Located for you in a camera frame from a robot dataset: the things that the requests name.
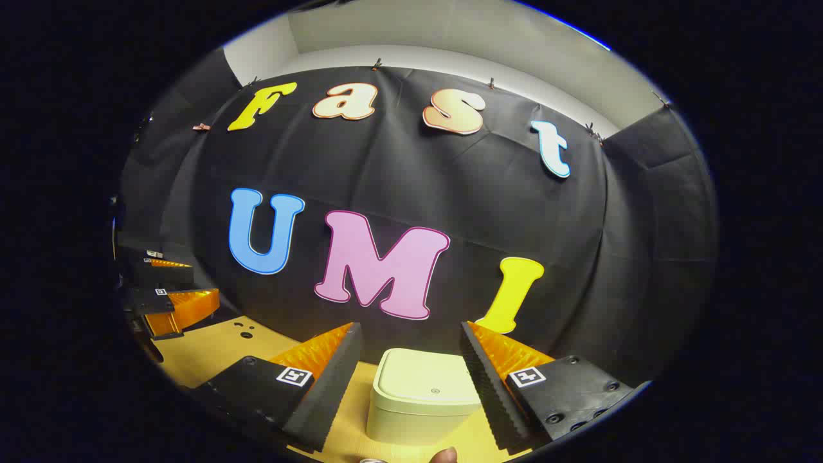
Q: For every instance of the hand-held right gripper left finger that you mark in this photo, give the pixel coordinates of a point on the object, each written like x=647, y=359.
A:
x=328, y=392

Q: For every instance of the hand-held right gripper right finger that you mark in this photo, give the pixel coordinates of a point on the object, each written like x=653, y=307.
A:
x=492, y=399

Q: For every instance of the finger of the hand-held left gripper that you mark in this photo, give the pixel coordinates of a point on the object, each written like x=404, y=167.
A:
x=164, y=276
x=186, y=308

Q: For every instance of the wooden desktop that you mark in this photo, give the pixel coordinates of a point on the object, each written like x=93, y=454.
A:
x=212, y=354

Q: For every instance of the black backdrop cloth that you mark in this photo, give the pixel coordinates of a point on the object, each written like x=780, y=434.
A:
x=450, y=186

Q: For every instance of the pale green desktop garbage bin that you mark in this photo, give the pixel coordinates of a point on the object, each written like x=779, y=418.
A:
x=418, y=392

